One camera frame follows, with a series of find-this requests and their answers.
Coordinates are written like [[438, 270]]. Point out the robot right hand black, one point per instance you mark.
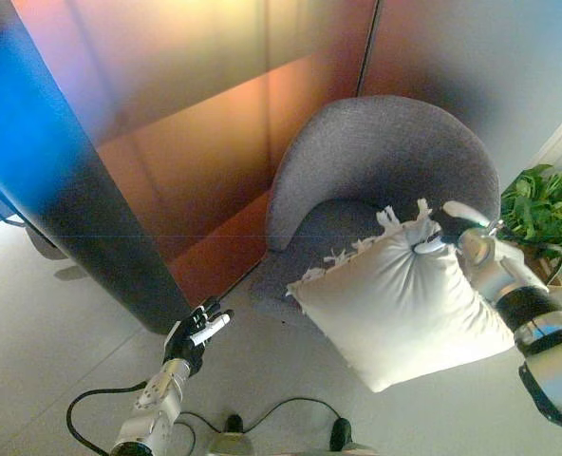
[[456, 221]]

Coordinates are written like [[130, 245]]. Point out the robot left hand black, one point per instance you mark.
[[186, 342]]

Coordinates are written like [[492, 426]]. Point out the white fringed pillow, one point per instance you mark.
[[395, 309]]

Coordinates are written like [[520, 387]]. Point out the robot right arm silver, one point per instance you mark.
[[523, 299]]

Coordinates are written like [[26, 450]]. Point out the robot left arm silver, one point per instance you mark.
[[157, 404]]

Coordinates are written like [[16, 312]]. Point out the green leafy plant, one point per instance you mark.
[[542, 209]]

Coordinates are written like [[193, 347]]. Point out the robot left leg silver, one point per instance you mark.
[[233, 425]]

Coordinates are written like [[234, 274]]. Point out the wooden planter box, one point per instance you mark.
[[543, 267]]

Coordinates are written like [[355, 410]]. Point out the grey upholstered tub armchair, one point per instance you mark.
[[380, 142]]

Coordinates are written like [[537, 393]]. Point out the dark grey upholstered partition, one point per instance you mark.
[[96, 214]]

